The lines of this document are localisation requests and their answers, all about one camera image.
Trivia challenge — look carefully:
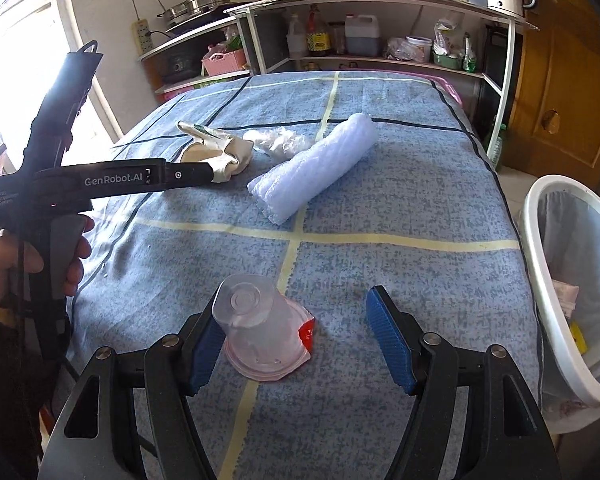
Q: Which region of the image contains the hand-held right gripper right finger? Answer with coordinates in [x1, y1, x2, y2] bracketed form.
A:
[365, 285, 563, 480]

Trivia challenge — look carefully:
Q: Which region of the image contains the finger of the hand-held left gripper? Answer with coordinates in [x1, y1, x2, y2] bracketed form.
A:
[162, 159, 216, 189]

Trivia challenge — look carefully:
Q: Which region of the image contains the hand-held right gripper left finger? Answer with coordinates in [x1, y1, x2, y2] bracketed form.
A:
[37, 300, 226, 480]

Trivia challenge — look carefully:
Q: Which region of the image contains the beige wrapper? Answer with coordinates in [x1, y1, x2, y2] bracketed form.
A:
[174, 120, 255, 183]

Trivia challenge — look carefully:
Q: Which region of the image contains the clear cup with red lid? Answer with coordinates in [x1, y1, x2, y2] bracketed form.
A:
[211, 274, 315, 383]

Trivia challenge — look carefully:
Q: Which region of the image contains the white foam net roll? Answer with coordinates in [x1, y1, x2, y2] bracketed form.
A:
[246, 112, 380, 226]

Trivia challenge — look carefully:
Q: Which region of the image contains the white plastic trash bin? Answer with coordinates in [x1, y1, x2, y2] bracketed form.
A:
[517, 174, 600, 435]

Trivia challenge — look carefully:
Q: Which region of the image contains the yellow snack packet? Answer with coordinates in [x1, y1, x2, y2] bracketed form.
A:
[569, 321, 588, 353]

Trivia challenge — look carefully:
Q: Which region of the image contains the person's left forearm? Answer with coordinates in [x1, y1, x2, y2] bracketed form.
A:
[0, 285, 76, 480]

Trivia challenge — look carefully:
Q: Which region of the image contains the green printed box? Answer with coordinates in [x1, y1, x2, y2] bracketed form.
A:
[200, 76, 241, 92]

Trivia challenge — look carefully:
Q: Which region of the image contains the crumpled clear plastic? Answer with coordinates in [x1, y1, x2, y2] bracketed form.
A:
[242, 127, 312, 161]

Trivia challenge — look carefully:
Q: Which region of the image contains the black kitchen appliance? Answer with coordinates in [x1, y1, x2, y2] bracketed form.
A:
[166, 50, 203, 83]

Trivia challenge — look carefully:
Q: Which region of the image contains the pink woven basket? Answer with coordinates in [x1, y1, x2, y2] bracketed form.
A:
[201, 50, 248, 77]

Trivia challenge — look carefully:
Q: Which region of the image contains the yellowed power strip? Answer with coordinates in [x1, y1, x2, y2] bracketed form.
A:
[135, 19, 153, 55]

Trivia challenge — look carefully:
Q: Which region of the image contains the black induction cooker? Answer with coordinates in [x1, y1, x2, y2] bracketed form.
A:
[167, 10, 231, 36]

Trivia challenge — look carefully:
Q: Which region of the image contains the steel steamer pot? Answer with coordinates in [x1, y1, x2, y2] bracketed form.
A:
[157, 0, 232, 28]

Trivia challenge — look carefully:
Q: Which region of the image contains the clear oil bottle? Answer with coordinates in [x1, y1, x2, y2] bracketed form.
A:
[286, 14, 307, 58]

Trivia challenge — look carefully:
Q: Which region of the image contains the pale pink wrapper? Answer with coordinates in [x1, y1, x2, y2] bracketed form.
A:
[550, 280, 580, 318]

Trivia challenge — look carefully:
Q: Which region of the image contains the brown sauce bottle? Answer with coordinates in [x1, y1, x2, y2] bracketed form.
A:
[306, 5, 331, 57]

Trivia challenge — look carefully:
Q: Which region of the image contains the green floor bottle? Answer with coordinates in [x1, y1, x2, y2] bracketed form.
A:
[486, 122, 508, 171]

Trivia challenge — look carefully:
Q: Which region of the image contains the white plastic jug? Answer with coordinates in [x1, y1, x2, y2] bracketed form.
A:
[344, 14, 382, 57]

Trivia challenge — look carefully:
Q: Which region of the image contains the knotted plastic bag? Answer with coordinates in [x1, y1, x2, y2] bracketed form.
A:
[384, 37, 413, 61]

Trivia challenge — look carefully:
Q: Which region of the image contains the white round tub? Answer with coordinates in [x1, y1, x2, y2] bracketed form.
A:
[406, 36, 433, 63]

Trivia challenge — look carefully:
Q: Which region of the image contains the green small basket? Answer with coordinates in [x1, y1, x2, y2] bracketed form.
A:
[432, 50, 465, 70]

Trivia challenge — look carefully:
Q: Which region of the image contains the white crinkled bag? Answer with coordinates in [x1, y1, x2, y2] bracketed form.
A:
[432, 20, 463, 56]

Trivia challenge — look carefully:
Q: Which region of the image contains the green spray bottle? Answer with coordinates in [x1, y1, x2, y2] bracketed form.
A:
[462, 34, 478, 72]

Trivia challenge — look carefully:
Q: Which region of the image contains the wooden wardrobe door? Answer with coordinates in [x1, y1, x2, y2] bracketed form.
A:
[500, 0, 600, 188]

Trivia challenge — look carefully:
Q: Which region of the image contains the low white frame shelf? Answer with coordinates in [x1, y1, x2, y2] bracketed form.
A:
[140, 14, 253, 103]

